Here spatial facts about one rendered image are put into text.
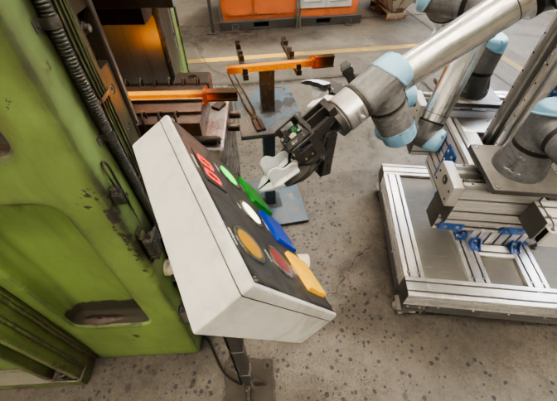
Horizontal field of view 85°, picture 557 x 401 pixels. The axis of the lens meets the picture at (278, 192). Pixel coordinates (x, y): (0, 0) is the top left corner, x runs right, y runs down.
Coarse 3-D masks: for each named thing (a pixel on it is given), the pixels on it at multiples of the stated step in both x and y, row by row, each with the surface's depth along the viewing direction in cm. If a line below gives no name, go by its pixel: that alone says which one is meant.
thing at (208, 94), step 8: (216, 88) 94; (224, 88) 94; (232, 88) 94; (136, 96) 91; (144, 96) 92; (152, 96) 92; (160, 96) 92; (168, 96) 92; (176, 96) 92; (184, 96) 92; (192, 96) 92; (200, 96) 92; (208, 96) 94; (216, 96) 94; (224, 96) 94; (232, 96) 94
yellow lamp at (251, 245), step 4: (240, 232) 37; (244, 232) 38; (240, 236) 36; (244, 236) 37; (248, 236) 38; (244, 240) 36; (248, 240) 37; (252, 240) 38; (248, 244) 36; (252, 244) 37; (256, 244) 39; (248, 248) 35; (252, 248) 36; (256, 248) 37; (252, 252) 35; (256, 252) 36; (260, 252) 38; (256, 256) 36; (260, 256) 37
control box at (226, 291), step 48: (144, 144) 49; (192, 144) 50; (192, 192) 39; (240, 192) 55; (192, 240) 35; (240, 240) 35; (192, 288) 32; (240, 288) 30; (288, 288) 38; (240, 336) 37; (288, 336) 46
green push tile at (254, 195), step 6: (240, 180) 62; (246, 186) 61; (252, 186) 66; (246, 192) 60; (252, 192) 61; (258, 192) 67; (252, 198) 59; (258, 198) 62; (258, 204) 60; (264, 204) 64; (264, 210) 62; (270, 210) 64
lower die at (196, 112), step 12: (144, 108) 90; (156, 108) 90; (168, 108) 90; (180, 108) 90; (192, 108) 90; (204, 108) 94; (144, 120) 87; (156, 120) 87; (180, 120) 87; (192, 120) 87; (204, 120) 93; (144, 132) 88; (192, 132) 89; (204, 132) 93
